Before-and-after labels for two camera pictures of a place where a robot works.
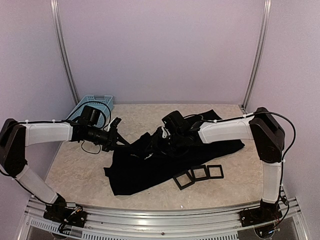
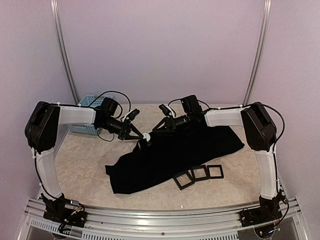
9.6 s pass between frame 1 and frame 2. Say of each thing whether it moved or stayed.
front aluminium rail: stayed
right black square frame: stayed
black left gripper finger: moved
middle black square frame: stayed
